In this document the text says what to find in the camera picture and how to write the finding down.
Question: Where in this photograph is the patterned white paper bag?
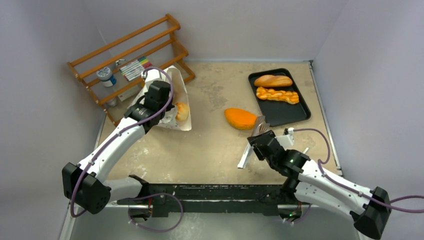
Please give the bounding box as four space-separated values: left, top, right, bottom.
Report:
128 65 192 131

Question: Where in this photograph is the black plastic tray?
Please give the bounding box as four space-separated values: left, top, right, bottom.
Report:
248 68 312 127

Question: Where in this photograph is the braided fake bread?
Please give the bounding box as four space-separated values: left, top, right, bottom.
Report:
256 87 300 105

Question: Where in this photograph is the round fake bread roll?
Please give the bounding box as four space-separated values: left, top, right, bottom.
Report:
224 108 257 130

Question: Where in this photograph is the long fake bread loaf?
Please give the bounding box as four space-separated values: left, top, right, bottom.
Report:
254 74 293 88

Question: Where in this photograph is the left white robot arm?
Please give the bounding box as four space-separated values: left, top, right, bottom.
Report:
62 80 174 218

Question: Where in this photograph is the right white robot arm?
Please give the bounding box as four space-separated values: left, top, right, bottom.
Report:
247 130 392 240

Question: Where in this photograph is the seeded fake bread bun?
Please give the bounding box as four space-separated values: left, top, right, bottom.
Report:
175 102 190 122

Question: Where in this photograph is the small white box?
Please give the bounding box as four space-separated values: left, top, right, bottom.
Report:
117 90 134 102

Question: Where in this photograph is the pack of coloured markers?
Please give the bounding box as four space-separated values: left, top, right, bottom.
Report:
119 56 152 82

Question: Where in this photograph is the orange wooden rack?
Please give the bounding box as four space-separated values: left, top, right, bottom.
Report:
67 13 196 126

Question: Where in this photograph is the blue lid jar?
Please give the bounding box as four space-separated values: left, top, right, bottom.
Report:
96 66 117 88

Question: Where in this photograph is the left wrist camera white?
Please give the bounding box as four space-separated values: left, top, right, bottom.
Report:
141 69 163 88

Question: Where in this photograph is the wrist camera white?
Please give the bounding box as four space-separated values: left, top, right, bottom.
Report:
275 127 295 150
141 69 163 88

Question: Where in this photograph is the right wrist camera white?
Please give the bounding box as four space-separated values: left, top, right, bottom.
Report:
275 127 295 150

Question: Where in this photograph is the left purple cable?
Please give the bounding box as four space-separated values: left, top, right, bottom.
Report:
69 66 175 219

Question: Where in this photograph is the purple cable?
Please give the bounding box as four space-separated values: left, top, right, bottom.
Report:
289 128 424 214
69 66 175 219

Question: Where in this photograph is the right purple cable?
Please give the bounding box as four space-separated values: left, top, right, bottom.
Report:
289 128 424 214

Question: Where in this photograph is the aluminium frame rail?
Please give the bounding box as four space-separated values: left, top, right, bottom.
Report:
67 183 363 210

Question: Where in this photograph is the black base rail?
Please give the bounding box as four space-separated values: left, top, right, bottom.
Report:
117 180 309 219

